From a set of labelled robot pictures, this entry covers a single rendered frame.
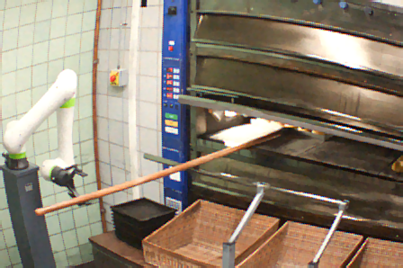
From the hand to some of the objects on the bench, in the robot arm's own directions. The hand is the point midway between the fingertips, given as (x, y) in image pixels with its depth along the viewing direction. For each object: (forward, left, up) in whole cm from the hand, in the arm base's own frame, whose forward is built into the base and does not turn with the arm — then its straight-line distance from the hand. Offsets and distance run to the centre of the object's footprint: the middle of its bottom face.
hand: (85, 189), depth 255 cm
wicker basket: (+13, +73, -62) cm, 96 cm away
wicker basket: (+73, +69, -62) cm, 118 cm away
